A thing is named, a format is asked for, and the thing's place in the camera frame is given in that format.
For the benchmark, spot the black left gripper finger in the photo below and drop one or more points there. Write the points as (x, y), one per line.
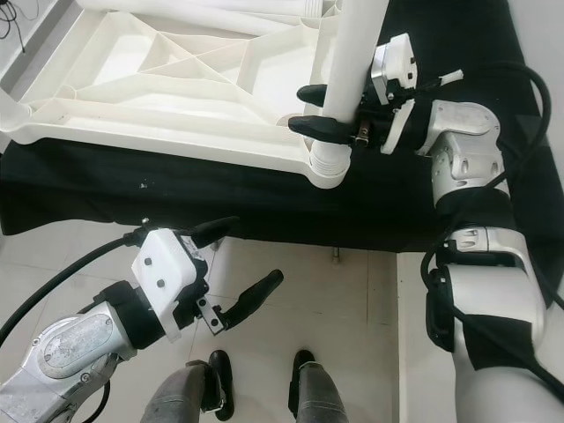
(216, 229)
(256, 295)

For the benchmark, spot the white plastic children table top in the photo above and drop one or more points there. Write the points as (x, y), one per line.
(141, 84)

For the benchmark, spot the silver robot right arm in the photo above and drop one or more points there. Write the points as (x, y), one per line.
(463, 132)

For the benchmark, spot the metal table leg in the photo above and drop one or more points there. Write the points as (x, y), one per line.
(335, 256)

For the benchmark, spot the grey robot right leg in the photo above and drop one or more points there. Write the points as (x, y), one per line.
(313, 392)

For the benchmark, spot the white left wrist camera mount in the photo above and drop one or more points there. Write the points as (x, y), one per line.
(163, 273)

